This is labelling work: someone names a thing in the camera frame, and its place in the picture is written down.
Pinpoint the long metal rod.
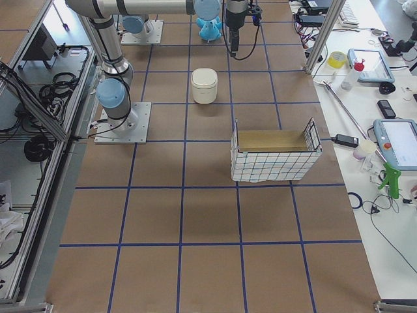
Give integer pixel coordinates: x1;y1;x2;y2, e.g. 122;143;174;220
313;80;392;164

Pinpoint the purple cup with lid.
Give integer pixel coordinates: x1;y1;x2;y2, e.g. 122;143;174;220
352;140;377;160

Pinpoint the blue teddy bear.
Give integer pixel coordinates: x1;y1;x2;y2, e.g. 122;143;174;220
196;16;222;42

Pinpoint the aluminium frame post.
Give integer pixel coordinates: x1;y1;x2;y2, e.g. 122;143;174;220
304;0;345;74

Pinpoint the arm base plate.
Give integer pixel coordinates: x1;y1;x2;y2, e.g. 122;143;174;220
121;16;164;45
94;102;152;144

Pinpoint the black power adapter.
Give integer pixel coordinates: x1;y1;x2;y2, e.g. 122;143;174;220
331;134;359;148

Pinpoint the grey teach pendant near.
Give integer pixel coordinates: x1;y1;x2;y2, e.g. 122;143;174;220
373;119;416;171

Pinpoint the checkered cloth covered box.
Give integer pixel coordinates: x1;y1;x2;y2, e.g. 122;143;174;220
231;119;323;183

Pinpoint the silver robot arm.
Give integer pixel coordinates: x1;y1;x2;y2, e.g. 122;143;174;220
66;1;196;135

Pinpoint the yellow tape roll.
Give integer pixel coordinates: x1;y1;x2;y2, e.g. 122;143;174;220
327;52;347;68

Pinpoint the black power brick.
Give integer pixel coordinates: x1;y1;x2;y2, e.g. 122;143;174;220
298;15;325;28

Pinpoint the blue tape roll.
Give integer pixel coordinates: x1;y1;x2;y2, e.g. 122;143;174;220
348;192;364;210

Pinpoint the white lidded trash can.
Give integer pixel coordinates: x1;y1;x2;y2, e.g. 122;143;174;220
191;68;218;104

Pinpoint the red capped plastic bottle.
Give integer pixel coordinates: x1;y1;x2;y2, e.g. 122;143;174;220
351;59;365;86

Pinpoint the grey teach pendant far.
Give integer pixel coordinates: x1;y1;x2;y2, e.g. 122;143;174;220
347;48;395;83

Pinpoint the grey teach pendant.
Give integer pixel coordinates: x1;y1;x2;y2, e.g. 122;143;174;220
347;48;395;83
373;119;416;171

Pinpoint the black remote device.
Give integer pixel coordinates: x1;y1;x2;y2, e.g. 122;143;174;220
377;100;396;119

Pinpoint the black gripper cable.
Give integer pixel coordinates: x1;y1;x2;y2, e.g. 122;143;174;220
222;9;263;61

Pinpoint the green plastic gun tool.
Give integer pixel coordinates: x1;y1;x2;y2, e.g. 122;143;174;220
378;162;401;199

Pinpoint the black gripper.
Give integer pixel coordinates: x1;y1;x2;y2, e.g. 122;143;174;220
225;0;244;29

